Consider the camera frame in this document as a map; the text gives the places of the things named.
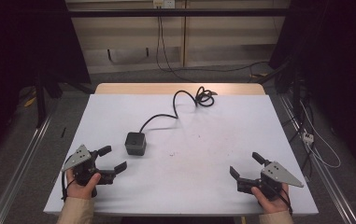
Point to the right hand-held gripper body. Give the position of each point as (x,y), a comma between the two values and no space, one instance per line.
(277,174)

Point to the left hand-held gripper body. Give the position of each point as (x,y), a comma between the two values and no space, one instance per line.
(79,158)

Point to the person's right hand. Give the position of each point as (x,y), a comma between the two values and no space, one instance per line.
(273,206)

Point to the person's left hand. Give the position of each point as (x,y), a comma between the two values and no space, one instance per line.
(80,190)

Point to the black cube power socket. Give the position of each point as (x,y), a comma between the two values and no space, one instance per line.
(135,143)

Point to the white table mat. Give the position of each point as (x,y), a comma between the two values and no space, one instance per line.
(197,174)

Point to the white floor power strip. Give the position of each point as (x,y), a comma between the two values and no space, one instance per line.
(308,137)

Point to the black metal stand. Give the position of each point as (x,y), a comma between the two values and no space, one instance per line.
(41,99)

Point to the wooden table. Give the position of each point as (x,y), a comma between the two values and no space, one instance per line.
(153,88)

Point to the black curtain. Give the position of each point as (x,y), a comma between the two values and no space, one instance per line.
(26,43)
(337,62)

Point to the black horizontal bar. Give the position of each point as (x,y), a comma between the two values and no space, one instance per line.
(178,12)

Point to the metal floor rail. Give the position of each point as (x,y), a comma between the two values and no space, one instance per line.
(331,186)
(20,168)

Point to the white wall socket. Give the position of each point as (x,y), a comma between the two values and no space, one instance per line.
(163,3)

